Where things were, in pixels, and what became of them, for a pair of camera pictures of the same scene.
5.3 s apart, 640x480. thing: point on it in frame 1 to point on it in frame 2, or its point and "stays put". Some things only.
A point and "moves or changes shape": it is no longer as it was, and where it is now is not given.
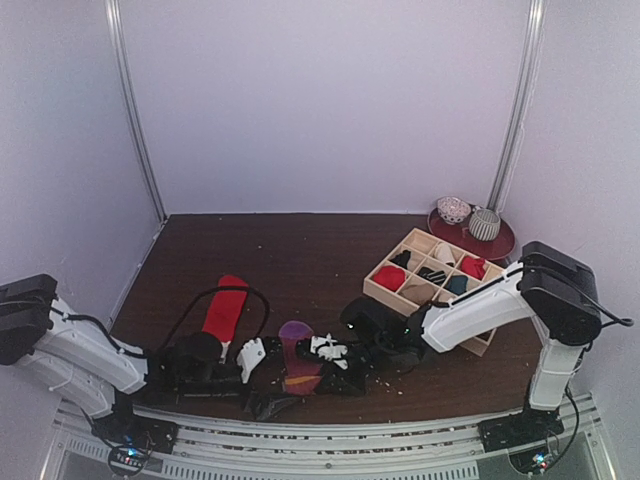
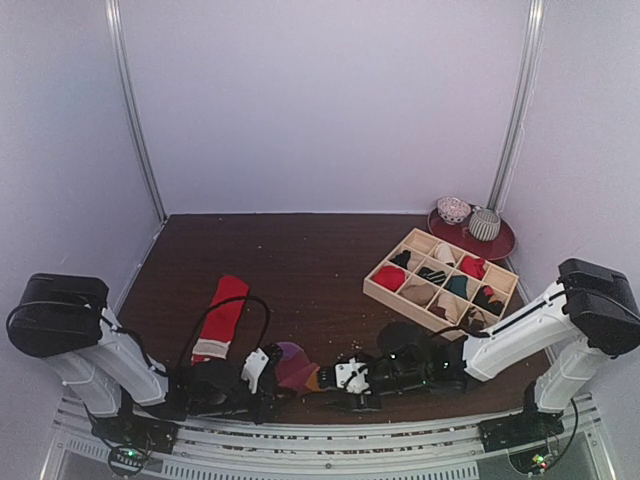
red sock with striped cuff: x=225 y=310 stays put
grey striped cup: x=484 y=224 stays put
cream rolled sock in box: x=444 y=252 stays put
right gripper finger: x=303 y=349 to x=327 y=377
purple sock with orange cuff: x=302 y=376 moves or changes shape
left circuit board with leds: x=127 y=460 stays put
